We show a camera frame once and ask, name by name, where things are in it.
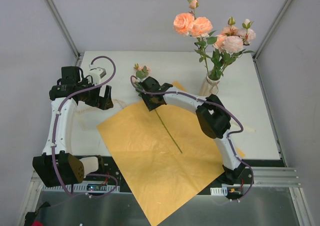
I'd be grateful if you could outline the cream printed ribbon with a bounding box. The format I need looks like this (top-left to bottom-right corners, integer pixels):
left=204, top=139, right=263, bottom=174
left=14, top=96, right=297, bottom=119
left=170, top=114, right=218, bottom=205
left=74, top=98, right=257, bottom=134

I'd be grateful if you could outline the pink flower stem three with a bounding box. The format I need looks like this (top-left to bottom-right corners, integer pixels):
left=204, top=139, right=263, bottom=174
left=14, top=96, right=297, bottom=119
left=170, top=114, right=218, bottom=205
left=132, top=63, right=183, bottom=154

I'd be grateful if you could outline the orange wrapping paper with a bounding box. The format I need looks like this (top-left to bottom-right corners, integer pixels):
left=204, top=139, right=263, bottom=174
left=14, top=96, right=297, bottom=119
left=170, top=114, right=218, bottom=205
left=96, top=80, right=246, bottom=226

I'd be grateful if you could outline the pink flower stem two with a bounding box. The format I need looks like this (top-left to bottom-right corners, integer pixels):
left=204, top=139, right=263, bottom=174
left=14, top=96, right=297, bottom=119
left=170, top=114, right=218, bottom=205
left=219, top=16, right=256, bottom=74

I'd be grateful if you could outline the pink flower stem four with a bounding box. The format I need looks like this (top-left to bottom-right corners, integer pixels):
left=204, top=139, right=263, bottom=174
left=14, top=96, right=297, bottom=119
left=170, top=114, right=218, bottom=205
left=173, top=0, right=217, bottom=75

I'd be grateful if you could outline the pink flower stem one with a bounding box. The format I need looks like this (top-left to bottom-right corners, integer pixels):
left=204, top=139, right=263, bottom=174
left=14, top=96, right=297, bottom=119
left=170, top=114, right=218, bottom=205
left=210, top=16, right=244, bottom=80

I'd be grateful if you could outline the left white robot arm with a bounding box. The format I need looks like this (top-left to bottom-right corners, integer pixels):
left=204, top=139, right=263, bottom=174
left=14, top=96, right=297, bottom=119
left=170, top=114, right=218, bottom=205
left=32, top=66, right=114, bottom=188

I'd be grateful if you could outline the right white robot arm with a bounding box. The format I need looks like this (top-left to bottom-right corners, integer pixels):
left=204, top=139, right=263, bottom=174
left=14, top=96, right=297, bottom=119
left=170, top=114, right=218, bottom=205
left=135, top=77, right=246, bottom=185

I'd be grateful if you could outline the white ribbed ceramic vase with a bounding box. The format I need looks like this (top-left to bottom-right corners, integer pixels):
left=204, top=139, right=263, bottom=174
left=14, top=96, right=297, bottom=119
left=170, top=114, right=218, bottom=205
left=198, top=75, right=220, bottom=97

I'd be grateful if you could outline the left controller board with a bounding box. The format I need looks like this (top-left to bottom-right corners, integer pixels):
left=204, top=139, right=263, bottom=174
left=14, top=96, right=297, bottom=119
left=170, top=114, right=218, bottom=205
left=86, top=184, right=120, bottom=194

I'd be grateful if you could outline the controller board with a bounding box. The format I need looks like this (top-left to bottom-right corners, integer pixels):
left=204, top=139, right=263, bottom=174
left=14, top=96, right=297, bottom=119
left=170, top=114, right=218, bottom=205
left=209, top=186, right=244, bottom=196
left=86, top=184, right=120, bottom=194

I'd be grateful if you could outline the right controller board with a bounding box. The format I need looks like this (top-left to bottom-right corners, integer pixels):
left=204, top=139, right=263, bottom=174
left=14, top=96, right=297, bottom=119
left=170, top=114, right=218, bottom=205
left=209, top=186, right=244, bottom=196

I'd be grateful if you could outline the red object bottom left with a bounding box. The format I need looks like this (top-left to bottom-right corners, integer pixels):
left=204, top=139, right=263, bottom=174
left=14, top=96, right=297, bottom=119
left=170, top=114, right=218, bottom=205
left=31, top=221, right=44, bottom=226

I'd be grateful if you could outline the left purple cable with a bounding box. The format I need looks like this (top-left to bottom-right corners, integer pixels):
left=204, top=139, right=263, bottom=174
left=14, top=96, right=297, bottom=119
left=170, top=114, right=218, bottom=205
left=51, top=56, right=117, bottom=196

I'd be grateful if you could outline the purple cable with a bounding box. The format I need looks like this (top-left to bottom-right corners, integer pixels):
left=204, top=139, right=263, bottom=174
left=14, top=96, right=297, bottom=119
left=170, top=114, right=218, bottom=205
left=130, top=75, right=256, bottom=203
left=51, top=56, right=117, bottom=196

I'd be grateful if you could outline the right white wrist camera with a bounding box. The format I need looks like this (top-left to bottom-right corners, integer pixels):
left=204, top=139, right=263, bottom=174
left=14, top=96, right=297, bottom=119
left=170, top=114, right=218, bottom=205
left=134, top=78, right=144, bottom=84

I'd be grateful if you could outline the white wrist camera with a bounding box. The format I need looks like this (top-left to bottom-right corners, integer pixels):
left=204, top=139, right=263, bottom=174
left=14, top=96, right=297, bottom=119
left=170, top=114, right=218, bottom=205
left=134, top=78, right=144, bottom=84
left=88, top=66, right=107, bottom=85

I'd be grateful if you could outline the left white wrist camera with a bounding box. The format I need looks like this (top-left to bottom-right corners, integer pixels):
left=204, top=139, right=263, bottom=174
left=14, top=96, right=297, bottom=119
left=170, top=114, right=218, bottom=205
left=88, top=66, right=107, bottom=85

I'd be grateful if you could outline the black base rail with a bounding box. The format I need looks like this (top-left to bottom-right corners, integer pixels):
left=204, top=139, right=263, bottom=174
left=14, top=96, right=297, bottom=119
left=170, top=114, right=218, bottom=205
left=74, top=156, right=256, bottom=195

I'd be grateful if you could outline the left aluminium frame post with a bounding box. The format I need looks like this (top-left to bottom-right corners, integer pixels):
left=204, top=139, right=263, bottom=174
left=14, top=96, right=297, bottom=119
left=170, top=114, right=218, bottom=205
left=44, top=0, right=81, bottom=60

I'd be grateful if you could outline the aluminium frame post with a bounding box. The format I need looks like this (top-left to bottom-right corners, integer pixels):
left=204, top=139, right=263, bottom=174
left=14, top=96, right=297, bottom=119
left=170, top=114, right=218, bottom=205
left=44, top=0, right=81, bottom=60
left=252, top=0, right=294, bottom=62

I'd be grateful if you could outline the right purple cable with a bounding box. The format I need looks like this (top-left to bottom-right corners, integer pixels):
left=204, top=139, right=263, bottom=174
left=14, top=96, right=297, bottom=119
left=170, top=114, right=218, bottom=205
left=130, top=75, right=256, bottom=203

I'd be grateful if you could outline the right aluminium frame post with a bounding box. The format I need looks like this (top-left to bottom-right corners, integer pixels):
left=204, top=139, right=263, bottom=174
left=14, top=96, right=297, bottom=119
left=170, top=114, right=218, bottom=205
left=252, top=0, right=294, bottom=62

